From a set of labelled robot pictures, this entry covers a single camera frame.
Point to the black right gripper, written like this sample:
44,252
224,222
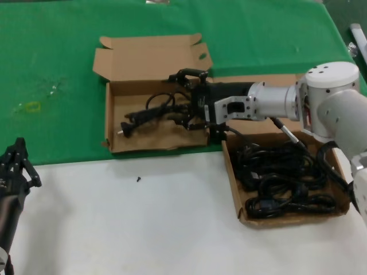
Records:
223,91

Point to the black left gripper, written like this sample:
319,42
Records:
11,206

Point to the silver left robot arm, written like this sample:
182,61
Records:
2,255

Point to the open brown cardboard box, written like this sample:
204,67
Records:
286,223
149,57

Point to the silver metal clip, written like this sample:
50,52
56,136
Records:
352,48
156,1

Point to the green tablecloth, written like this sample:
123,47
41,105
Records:
57,43

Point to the white bar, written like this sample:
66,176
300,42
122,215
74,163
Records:
359,37

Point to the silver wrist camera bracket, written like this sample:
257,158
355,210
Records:
223,113

